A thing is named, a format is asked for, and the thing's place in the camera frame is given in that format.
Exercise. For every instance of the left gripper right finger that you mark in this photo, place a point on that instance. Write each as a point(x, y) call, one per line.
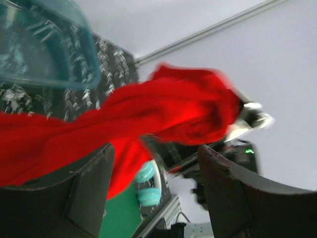
point(243, 204)

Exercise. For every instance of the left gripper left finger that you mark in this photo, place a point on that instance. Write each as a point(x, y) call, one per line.
point(67, 203)

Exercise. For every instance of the red t shirt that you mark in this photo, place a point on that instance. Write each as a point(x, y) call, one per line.
point(186, 106)

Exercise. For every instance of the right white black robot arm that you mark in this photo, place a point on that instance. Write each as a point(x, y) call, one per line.
point(182, 160)

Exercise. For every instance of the mint green headphones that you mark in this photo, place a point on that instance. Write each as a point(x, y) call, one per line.
point(149, 194)

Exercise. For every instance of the teal transparent plastic bin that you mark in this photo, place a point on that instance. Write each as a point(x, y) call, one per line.
point(47, 43)

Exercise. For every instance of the green ring binder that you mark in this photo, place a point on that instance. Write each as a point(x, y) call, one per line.
point(122, 216)

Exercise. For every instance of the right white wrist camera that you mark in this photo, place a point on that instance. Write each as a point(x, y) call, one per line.
point(251, 117)

